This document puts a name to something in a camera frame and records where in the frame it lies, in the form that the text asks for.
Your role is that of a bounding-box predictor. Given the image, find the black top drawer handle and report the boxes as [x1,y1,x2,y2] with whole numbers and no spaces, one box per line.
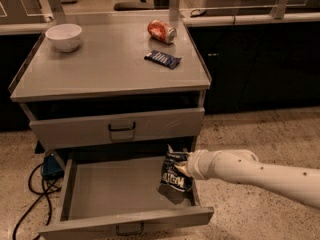
[108,122,136,132]

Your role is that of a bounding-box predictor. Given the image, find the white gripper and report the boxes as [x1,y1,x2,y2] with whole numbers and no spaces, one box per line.
[174,150,214,180]

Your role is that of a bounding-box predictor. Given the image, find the black middle drawer handle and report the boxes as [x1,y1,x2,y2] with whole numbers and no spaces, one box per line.
[116,222,144,236]

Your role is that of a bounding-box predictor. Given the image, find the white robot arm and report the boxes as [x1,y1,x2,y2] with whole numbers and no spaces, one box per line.
[176,149,320,208]

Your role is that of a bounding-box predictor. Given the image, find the blue candy bar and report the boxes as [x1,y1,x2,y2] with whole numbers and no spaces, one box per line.
[144,50,181,70]

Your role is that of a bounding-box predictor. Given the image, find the white ceramic bowl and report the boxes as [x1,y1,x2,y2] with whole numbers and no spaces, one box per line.
[45,23,82,52]

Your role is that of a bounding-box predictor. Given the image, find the grey top drawer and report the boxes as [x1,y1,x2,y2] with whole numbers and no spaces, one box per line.
[30,108,204,150]

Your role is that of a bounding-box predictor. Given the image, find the blue chip bag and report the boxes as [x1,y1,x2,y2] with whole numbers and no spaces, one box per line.
[160,146,193,192]

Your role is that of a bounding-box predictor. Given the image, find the black floor cable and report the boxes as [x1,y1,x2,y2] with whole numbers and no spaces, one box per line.
[12,162,63,240]

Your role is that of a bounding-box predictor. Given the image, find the blue power box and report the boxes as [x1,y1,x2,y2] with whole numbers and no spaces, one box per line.
[41,155,64,180]

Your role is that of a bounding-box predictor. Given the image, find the dark lower cabinets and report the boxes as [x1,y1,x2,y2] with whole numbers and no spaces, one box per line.
[189,22,320,114]

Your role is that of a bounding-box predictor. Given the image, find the red soda can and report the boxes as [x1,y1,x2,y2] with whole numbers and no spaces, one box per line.
[147,20,177,44]

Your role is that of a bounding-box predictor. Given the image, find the black drawer handle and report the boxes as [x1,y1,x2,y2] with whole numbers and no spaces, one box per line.
[116,222,144,236]
[108,122,136,132]

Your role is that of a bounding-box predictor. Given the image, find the grey open middle drawer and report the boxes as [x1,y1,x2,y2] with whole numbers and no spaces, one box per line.
[39,151,214,240]

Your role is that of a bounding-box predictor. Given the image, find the grey drawer cabinet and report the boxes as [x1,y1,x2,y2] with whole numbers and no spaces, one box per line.
[8,11,213,158]

